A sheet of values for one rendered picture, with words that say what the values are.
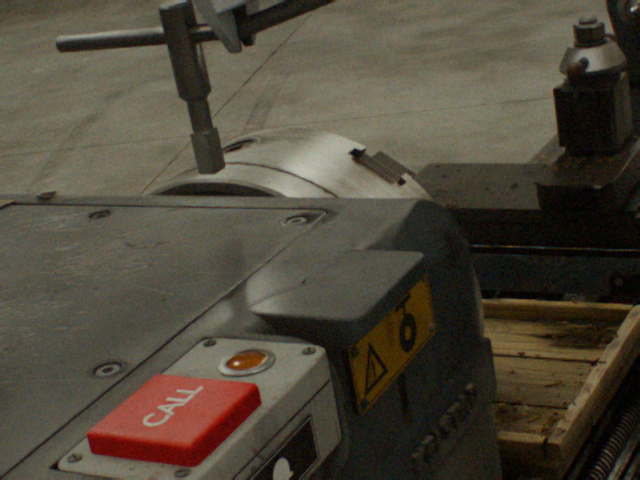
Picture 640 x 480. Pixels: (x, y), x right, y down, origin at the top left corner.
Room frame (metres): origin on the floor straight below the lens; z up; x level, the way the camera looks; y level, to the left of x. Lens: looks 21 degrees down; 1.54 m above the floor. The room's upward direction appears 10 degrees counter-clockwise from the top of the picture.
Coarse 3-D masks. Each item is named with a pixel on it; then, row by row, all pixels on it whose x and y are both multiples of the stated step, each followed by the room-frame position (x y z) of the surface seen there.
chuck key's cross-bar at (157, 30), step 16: (288, 0) 0.81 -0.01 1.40; (304, 0) 0.80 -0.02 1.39; (320, 0) 0.80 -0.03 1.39; (336, 0) 0.80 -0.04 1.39; (256, 16) 0.82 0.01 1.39; (272, 16) 0.81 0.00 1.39; (288, 16) 0.81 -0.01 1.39; (96, 32) 0.89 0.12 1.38; (112, 32) 0.88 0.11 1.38; (128, 32) 0.87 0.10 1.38; (144, 32) 0.87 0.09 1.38; (160, 32) 0.86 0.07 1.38; (192, 32) 0.84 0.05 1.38; (208, 32) 0.84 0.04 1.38; (240, 32) 0.83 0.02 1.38; (256, 32) 0.82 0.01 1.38; (64, 48) 0.90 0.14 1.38; (80, 48) 0.89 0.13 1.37; (96, 48) 0.89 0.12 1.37; (112, 48) 0.88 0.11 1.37
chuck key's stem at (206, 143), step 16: (176, 0) 0.86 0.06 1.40; (160, 16) 0.85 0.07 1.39; (176, 16) 0.85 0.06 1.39; (192, 16) 0.85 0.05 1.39; (176, 32) 0.85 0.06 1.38; (176, 48) 0.85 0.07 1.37; (192, 48) 0.85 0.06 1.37; (176, 64) 0.85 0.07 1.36; (192, 64) 0.85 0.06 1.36; (176, 80) 0.85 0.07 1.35; (192, 80) 0.85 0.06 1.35; (208, 80) 0.85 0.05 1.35; (192, 96) 0.85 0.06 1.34; (192, 112) 0.85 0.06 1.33; (208, 112) 0.85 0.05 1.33; (192, 128) 0.85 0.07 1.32; (208, 128) 0.85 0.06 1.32; (192, 144) 0.85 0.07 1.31; (208, 144) 0.85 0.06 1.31; (208, 160) 0.85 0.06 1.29
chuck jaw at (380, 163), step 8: (376, 152) 1.09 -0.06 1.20; (360, 160) 1.05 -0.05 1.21; (368, 160) 1.05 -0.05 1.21; (376, 160) 1.08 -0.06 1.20; (384, 160) 1.09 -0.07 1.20; (392, 160) 1.09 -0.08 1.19; (368, 168) 1.04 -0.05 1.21; (376, 168) 1.04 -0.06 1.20; (384, 168) 1.05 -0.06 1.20; (392, 168) 1.08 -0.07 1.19; (400, 168) 1.08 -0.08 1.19; (384, 176) 1.04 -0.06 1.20; (392, 176) 1.04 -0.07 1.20; (400, 176) 1.05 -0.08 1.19
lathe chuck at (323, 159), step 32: (288, 128) 1.09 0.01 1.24; (224, 160) 1.04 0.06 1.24; (256, 160) 1.02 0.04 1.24; (288, 160) 1.02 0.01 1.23; (320, 160) 1.02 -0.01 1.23; (352, 160) 1.03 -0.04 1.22; (352, 192) 0.99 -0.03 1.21; (384, 192) 1.01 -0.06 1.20; (416, 192) 1.03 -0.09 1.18; (480, 320) 1.01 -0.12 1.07
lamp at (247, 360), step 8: (248, 352) 0.62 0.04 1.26; (256, 352) 0.62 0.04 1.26; (232, 360) 0.61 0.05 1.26; (240, 360) 0.61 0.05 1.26; (248, 360) 0.61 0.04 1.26; (256, 360) 0.61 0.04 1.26; (264, 360) 0.61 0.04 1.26; (232, 368) 0.60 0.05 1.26; (240, 368) 0.60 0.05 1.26; (248, 368) 0.60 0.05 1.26
